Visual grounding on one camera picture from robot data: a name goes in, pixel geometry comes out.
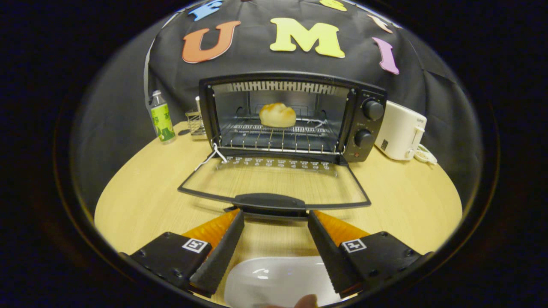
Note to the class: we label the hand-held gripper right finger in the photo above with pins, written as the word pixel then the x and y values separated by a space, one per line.
pixel 332 254

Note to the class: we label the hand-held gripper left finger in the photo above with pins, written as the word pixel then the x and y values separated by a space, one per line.
pixel 219 254

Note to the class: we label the black toaster oven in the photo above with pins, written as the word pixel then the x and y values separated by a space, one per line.
pixel 371 127

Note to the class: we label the golden bread bun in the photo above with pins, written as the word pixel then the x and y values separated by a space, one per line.
pixel 277 116

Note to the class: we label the white pop-up toaster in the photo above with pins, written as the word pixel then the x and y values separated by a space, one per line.
pixel 400 128

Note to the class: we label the white plate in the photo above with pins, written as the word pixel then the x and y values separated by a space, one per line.
pixel 278 282

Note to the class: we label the small white dish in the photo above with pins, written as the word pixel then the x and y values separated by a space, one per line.
pixel 426 156

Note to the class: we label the green label water bottle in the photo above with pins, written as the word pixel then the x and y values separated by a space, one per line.
pixel 163 122

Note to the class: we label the black backdrop cloth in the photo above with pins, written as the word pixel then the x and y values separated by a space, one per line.
pixel 120 115

